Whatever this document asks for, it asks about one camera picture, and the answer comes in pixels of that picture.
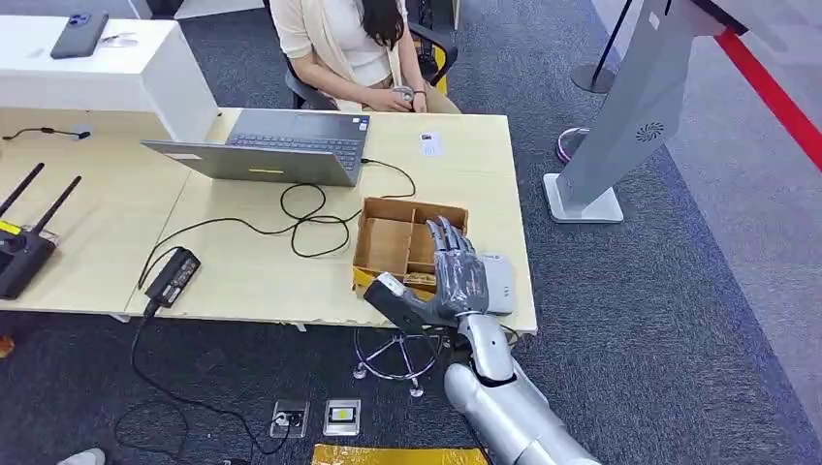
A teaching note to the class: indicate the small clear item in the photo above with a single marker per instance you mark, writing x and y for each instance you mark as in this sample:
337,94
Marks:
119,40

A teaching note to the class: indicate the floor socket with plug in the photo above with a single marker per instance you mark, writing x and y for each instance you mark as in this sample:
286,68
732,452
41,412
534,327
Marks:
289,419

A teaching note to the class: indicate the black router with antennas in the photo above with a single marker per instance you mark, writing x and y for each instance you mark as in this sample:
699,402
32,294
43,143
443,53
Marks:
22,255

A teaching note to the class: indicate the white desk panel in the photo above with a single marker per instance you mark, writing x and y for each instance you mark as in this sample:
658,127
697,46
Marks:
205,6

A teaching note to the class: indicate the red barrier belt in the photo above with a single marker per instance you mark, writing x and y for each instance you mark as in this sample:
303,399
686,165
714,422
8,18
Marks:
770,96

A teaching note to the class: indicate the grey kiosk stand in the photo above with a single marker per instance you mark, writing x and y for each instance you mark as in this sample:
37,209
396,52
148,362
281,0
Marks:
636,108

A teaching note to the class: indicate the white shoe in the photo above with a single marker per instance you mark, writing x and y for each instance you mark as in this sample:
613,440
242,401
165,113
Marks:
82,457

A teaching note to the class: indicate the grey card reader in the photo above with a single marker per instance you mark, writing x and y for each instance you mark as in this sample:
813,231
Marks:
501,282

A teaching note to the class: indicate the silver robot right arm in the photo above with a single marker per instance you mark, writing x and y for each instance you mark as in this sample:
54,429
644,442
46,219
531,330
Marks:
501,398

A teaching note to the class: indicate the black power adapter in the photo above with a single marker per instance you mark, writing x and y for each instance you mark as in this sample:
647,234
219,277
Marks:
173,277

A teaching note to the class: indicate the person's left hand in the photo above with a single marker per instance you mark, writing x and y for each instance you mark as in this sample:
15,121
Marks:
420,104

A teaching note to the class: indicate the person's right hand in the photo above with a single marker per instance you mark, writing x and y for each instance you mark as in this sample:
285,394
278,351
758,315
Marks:
385,102

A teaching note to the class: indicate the white box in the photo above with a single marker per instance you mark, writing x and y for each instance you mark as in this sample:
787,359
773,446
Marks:
96,76

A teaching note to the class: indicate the yellow floor tape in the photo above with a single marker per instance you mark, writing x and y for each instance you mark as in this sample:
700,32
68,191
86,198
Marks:
398,455

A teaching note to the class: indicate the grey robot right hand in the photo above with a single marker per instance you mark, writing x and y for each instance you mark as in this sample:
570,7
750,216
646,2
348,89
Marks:
462,282

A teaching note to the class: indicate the black stanchion post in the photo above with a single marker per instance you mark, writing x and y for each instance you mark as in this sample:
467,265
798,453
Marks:
594,78

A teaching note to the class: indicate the person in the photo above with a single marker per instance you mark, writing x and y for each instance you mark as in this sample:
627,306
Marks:
334,45

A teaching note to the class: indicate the wooden divided card box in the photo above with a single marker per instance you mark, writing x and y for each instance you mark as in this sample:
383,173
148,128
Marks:
385,244

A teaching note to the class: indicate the dark smartphone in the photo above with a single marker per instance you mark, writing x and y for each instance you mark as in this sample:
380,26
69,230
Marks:
79,36

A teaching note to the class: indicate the brown shoe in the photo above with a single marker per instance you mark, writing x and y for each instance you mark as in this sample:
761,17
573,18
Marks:
5,346

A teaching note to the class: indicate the floor socket with yellow label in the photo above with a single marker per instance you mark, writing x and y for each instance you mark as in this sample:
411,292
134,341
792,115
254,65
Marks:
342,418

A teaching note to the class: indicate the white photo card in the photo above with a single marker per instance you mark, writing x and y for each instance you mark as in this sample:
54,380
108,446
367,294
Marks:
430,144

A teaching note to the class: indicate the round purple-rimmed base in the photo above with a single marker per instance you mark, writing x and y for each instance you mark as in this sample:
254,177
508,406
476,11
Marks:
568,144

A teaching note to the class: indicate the grey laptop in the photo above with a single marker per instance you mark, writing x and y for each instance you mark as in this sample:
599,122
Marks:
276,159

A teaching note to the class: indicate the chrome chair base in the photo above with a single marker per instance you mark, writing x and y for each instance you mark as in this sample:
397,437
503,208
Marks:
398,359

